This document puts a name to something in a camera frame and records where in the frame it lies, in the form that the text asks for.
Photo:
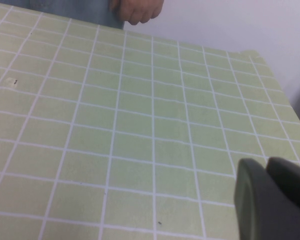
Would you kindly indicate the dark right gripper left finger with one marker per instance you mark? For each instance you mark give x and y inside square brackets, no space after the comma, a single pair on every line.
[260,207]

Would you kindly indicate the person's left hand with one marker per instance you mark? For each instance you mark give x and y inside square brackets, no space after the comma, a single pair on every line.
[140,11]

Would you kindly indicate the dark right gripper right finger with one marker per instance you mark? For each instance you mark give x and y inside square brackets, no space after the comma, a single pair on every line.
[292,180]

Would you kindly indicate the green checked tablecloth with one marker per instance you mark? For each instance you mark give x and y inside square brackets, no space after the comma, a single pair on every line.
[140,125]

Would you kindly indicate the blue jeans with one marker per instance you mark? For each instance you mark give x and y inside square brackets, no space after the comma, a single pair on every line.
[77,10]

